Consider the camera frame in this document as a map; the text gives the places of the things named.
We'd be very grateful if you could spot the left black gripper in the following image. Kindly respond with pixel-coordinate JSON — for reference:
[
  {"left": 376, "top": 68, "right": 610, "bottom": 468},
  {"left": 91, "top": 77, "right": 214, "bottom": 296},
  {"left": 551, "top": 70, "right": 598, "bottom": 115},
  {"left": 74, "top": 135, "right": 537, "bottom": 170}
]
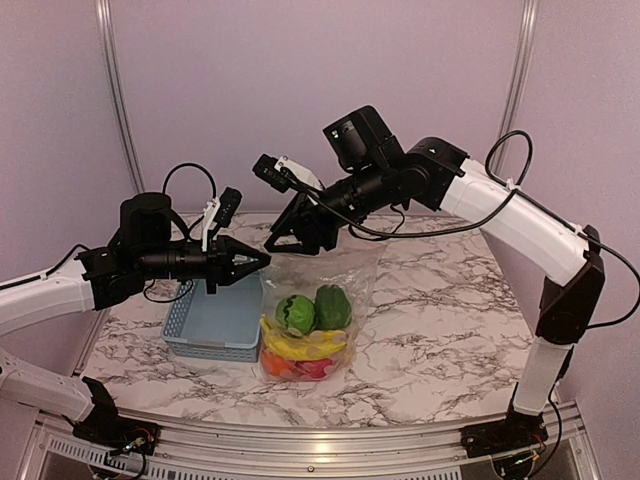
[{"left": 136, "top": 229, "right": 270, "bottom": 294}]

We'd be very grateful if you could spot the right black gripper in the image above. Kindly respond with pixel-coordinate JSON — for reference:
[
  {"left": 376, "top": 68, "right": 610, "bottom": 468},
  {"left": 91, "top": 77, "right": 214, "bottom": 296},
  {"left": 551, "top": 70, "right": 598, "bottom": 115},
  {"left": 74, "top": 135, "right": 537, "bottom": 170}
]
[{"left": 263, "top": 160, "right": 395, "bottom": 256}]

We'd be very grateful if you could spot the blue-grey perforated plastic basket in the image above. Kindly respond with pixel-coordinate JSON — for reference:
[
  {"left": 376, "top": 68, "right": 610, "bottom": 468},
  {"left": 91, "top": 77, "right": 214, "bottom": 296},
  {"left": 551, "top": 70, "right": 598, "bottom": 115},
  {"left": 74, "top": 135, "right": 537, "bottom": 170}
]
[{"left": 161, "top": 274, "right": 263, "bottom": 363}]

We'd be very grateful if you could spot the green toy watermelon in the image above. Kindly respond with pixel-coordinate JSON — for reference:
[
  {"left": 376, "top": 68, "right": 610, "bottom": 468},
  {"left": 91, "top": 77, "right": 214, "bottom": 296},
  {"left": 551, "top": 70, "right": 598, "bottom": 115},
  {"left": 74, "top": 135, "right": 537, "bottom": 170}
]
[{"left": 275, "top": 294, "right": 316, "bottom": 336}]

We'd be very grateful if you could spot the clear zip top bag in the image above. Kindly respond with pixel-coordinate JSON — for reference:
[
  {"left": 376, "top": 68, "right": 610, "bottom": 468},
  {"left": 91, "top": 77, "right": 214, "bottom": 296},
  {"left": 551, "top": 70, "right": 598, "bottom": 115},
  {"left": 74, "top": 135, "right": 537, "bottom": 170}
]
[{"left": 259, "top": 245, "right": 386, "bottom": 383}]

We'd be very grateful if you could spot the yellow toy banana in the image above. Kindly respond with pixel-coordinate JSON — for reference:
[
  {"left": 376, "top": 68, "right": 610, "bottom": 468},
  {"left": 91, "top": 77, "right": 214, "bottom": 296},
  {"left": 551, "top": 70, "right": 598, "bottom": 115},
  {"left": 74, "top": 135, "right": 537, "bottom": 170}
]
[{"left": 260, "top": 315, "right": 348, "bottom": 361}]

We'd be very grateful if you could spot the green toy pepper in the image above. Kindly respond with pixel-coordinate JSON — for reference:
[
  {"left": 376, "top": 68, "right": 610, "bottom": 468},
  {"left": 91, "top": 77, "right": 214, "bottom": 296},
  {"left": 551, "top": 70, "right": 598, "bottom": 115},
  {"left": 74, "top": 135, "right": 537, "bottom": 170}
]
[{"left": 315, "top": 284, "right": 352, "bottom": 330}]

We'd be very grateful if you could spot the orange toy fruit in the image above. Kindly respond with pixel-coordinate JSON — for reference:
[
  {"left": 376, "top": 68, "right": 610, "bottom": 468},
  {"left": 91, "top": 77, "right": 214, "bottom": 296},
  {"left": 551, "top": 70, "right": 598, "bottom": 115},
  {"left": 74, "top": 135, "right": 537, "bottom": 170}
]
[{"left": 260, "top": 350, "right": 295, "bottom": 380}]

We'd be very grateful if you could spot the yellow toy pear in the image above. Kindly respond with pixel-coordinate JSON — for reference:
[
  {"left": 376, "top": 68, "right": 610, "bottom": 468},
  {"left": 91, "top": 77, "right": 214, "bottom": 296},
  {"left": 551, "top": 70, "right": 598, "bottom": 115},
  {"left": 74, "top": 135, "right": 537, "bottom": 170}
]
[{"left": 331, "top": 334, "right": 357, "bottom": 367}]

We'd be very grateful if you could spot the red toy apple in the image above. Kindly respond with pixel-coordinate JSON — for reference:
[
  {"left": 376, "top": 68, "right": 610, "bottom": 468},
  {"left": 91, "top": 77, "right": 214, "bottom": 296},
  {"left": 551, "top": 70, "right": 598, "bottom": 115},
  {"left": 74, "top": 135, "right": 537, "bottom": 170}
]
[{"left": 293, "top": 358, "right": 336, "bottom": 382}]

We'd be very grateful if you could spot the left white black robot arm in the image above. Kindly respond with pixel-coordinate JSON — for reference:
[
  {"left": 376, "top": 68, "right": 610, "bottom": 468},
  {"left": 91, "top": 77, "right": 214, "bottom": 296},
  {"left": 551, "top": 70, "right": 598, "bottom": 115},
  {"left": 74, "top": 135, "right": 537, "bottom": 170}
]
[{"left": 1, "top": 235, "right": 271, "bottom": 445}]

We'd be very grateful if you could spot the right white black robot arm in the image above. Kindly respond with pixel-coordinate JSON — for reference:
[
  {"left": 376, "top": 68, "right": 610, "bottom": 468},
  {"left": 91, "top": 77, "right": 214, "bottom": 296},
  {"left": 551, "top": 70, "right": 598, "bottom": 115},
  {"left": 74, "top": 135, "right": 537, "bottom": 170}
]
[{"left": 253, "top": 137, "right": 606, "bottom": 448}]

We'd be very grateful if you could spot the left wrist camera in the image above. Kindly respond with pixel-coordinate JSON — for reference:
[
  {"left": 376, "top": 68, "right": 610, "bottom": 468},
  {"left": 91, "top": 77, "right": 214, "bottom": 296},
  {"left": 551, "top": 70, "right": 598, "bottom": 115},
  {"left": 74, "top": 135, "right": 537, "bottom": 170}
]
[{"left": 117, "top": 187, "right": 243, "bottom": 256}]

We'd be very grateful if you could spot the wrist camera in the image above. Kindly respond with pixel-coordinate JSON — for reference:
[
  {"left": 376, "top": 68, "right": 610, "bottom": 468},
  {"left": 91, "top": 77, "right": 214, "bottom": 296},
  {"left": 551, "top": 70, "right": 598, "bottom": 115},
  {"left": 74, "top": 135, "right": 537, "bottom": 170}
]
[
  {"left": 117, "top": 187, "right": 243, "bottom": 256},
  {"left": 323, "top": 105, "right": 405, "bottom": 174}
]

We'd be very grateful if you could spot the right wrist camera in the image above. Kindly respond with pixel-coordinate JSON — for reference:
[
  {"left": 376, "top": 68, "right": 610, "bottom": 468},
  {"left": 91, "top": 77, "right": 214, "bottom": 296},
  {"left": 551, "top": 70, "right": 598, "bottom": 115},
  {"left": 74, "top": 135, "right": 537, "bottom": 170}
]
[{"left": 323, "top": 105, "right": 405, "bottom": 174}]

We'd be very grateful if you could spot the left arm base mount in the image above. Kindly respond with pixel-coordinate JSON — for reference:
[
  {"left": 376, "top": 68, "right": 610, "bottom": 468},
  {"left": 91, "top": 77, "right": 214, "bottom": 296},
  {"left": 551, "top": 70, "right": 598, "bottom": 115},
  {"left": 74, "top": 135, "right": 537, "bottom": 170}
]
[{"left": 73, "top": 405, "right": 160, "bottom": 455}]

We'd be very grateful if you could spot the aluminium front frame rail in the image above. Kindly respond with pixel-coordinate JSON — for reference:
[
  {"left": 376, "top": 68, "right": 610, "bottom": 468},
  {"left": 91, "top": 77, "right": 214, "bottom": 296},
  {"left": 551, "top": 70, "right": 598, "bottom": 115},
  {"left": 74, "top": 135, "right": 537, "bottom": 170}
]
[{"left": 19, "top": 394, "right": 601, "bottom": 480}]

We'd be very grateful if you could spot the left aluminium corner post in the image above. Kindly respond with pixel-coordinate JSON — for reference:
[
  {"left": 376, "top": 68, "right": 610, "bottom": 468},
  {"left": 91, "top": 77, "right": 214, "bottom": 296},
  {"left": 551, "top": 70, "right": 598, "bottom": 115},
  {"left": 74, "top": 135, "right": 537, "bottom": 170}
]
[{"left": 95, "top": 0, "right": 145, "bottom": 193}]

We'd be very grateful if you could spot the aluminium corner post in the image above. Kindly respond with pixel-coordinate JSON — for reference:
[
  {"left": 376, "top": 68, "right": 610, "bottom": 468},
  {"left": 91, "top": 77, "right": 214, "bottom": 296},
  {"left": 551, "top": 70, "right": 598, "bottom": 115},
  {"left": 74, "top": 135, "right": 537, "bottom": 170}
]
[
  {"left": 494, "top": 0, "right": 540, "bottom": 151},
  {"left": 95, "top": 0, "right": 145, "bottom": 193}
]

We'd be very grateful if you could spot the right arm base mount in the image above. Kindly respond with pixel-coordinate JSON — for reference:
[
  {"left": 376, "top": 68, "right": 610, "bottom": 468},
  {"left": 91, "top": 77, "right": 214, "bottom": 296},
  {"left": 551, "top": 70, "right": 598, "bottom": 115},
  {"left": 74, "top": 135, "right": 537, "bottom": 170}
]
[{"left": 460, "top": 402, "right": 548, "bottom": 458}]

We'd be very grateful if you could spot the right aluminium corner post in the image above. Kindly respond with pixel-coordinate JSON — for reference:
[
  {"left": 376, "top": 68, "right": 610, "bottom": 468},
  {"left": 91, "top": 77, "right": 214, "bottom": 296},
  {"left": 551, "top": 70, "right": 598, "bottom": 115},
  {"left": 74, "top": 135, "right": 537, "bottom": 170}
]
[{"left": 494, "top": 0, "right": 540, "bottom": 151}]

